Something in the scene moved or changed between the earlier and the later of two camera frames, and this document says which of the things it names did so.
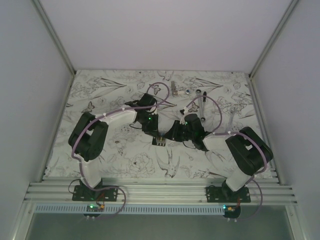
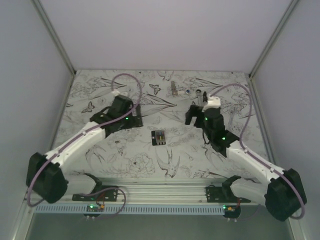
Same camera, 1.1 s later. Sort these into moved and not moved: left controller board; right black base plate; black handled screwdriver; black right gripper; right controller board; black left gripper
Moved: black left gripper; black right gripper
Not moved: left controller board; black handled screwdriver; right black base plate; right controller board
